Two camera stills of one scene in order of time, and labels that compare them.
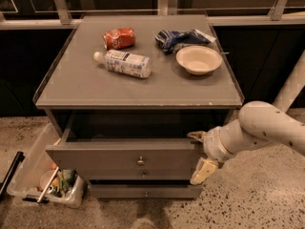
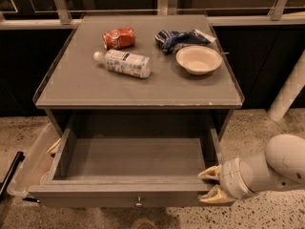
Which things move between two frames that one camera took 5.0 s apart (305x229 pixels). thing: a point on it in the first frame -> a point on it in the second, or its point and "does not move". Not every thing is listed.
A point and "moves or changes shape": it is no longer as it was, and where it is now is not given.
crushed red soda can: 119,38 does not move
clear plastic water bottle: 132,64 does not move
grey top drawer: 131,138 moves or changes shape
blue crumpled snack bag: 171,41 does not move
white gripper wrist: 212,146 -> 229,177
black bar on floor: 10,173 does not move
